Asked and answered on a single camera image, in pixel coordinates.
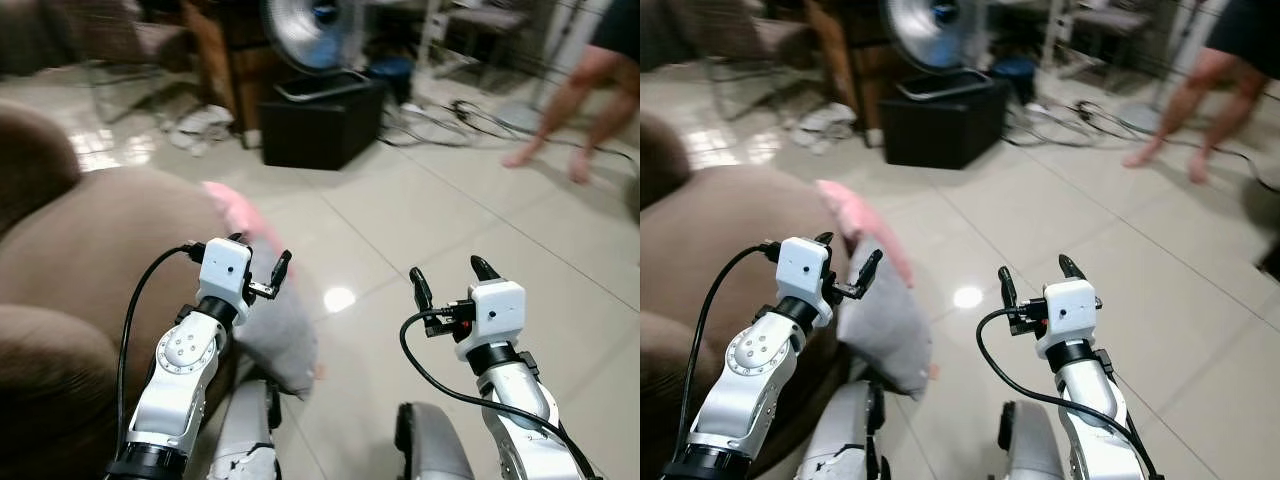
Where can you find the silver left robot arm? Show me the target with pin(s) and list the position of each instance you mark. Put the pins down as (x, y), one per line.
(745, 385)
(180, 380)

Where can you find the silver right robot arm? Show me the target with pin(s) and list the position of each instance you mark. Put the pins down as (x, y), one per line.
(1095, 400)
(520, 400)

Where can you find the pink and grey pillow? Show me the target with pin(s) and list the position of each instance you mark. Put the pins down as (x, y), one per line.
(280, 330)
(890, 335)

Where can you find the white crumpled cloth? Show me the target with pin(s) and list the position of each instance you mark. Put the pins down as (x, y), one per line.
(825, 125)
(200, 128)

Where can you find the grey robot right leg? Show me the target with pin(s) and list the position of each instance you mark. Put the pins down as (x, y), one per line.
(435, 450)
(1030, 450)

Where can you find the grey robot leg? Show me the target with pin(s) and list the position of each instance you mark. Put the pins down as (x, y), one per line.
(845, 435)
(1030, 450)
(435, 450)
(245, 435)

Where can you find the black box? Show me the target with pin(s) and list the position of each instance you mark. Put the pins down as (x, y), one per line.
(320, 130)
(940, 130)

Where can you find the grey robot left leg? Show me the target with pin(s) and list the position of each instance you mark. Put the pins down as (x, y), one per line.
(845, 435)
(245, 435)

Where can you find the round grey stand base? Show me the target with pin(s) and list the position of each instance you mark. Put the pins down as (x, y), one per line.
(1140, 116)
(522, 116)

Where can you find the dark flat tray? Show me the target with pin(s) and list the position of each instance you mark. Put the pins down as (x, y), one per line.
(320, 87)
(940, 85)

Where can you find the brown wooden cabinet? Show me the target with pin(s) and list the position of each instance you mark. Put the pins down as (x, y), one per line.
(225, 60)
(850, 55)

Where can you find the person's bare legs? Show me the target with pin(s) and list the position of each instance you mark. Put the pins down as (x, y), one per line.
(1200, 95)
(575, 95)

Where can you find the dark upholstered furniture edge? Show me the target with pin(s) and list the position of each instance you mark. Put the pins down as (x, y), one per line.
(1262, 225)

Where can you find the dark blue bucket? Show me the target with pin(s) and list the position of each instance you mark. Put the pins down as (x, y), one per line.
(392, 75)
(1015, 75)

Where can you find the brown cushioned metal chair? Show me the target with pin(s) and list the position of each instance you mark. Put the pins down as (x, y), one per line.
(750, 40)
(140, 45)

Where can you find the round electric fan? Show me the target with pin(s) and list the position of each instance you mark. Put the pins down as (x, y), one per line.
(310, 30)
(935, 30)

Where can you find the white framed cushioned chair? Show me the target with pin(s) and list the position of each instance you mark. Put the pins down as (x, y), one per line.
(1100, 25)
(480, 25)

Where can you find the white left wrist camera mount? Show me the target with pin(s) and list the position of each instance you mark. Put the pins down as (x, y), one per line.
(224, 268)
(802, 270)

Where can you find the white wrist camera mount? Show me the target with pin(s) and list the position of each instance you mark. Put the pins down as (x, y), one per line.
(224, 268)
(1070, 312)
(802, 270)
(498, 312)

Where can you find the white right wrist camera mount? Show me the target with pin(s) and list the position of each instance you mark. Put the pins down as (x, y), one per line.
(1070, 312)
(498, 312)

